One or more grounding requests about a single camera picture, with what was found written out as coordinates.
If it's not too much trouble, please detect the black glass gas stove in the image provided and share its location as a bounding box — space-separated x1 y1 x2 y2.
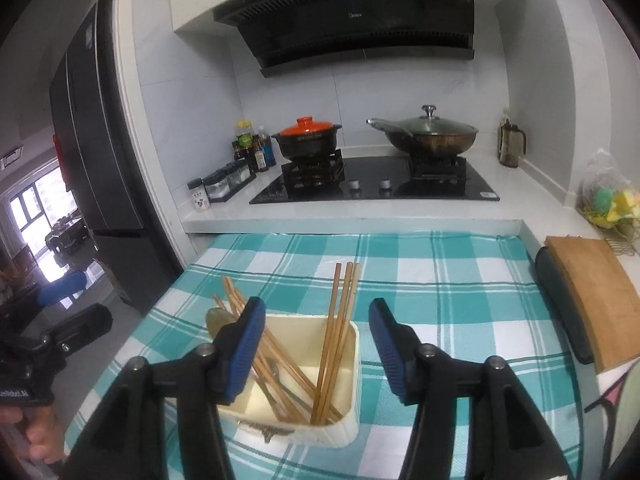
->
249 152 501 206

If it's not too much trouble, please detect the black clay pot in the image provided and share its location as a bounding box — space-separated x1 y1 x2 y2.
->
271 122 343 160

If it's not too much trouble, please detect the glass wok lid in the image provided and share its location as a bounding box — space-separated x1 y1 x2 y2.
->
382 105 476 136

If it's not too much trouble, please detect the bunch of wooden chopsticks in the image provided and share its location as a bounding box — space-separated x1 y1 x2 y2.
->
212 261 363 426

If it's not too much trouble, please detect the yellow cap oil bottle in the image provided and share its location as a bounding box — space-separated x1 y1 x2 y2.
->
235 120 255 161

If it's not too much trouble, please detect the dark water jug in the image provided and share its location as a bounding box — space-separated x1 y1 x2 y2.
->
497 110 528 168

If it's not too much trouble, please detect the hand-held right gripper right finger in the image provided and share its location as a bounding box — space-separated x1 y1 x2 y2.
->
368 297 576 480

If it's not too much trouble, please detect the red hanging decoration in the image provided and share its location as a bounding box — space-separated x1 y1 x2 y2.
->
52 132 66 191

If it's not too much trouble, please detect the dark sauce bottle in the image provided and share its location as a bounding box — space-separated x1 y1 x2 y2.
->
252 126 271 172

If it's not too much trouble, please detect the dark wok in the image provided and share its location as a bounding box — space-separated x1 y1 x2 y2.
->
366 117 479 157

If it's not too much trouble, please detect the dark grey refrigerator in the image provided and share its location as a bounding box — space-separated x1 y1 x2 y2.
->
47 0 183 311

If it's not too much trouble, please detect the wooden cutting board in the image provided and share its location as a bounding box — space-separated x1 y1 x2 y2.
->
544 235 640 373

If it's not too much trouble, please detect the cream utensil holder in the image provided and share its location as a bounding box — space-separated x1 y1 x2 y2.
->
215 312 362 448

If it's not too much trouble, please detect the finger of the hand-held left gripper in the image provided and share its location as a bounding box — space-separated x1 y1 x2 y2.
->
5 271 87 327
25 304 113 361

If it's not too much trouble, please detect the dark living room furniture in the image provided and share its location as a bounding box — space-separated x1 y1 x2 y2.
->
45 217 88 261

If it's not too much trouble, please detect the small white label shaker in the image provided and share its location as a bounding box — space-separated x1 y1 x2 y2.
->
187 178 207 211

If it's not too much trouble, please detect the clear plastic bag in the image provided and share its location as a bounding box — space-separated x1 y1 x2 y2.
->
575 147 640 233

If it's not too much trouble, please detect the person's left hand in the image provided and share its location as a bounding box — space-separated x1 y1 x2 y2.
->
0 404 66 466

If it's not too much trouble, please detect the teal plaid tablecloth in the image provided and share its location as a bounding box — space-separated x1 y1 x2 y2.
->
65 231 616 480

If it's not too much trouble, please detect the large steel spoon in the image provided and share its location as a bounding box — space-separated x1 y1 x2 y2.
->
206 306 241 346

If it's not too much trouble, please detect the red pot lid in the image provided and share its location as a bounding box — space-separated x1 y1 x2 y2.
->
279 116 335 137

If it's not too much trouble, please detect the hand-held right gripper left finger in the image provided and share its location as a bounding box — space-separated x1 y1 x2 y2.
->
62 296 267 480

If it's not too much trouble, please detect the black range hood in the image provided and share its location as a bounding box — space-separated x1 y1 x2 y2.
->
212 0 488 78

